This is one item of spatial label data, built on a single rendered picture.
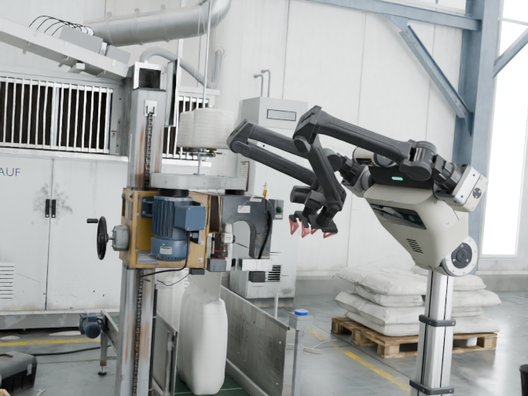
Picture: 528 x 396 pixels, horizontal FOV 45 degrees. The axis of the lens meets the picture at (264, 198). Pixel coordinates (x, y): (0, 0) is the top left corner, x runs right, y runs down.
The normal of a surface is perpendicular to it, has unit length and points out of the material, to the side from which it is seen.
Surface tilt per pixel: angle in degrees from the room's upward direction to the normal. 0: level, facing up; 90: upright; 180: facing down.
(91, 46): 88
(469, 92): 90
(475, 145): 90
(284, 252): 90
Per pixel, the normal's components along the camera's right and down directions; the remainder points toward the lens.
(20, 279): 0.39, 0.07
